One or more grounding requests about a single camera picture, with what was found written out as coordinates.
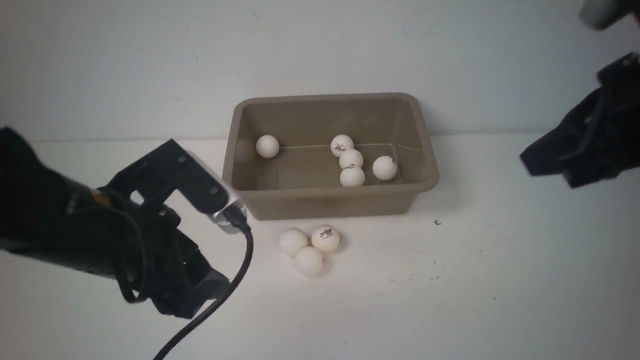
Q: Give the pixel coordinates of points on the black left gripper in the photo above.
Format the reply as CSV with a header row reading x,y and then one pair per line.
x,y
169,269

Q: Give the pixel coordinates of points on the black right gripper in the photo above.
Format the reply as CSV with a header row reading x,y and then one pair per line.
x,y
599,138

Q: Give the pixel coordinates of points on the white ball front bottom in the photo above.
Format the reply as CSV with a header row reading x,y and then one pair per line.
x,y
309,261

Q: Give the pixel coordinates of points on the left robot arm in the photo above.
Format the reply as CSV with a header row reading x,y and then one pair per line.
x,y
122,231

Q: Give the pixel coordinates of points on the white ball with logo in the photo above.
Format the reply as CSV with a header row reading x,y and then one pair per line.
x,y
325,238

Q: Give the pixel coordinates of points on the taupe plastic bin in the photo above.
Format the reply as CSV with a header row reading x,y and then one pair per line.
x,y
302,180

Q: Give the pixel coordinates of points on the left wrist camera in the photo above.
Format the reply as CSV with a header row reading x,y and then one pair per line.
x,y
170,168

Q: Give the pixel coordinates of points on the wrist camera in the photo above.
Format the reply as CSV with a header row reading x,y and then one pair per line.
x,y
599,15
170,168

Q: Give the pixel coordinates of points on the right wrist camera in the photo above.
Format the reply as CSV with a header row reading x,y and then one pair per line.
x,y
599,15

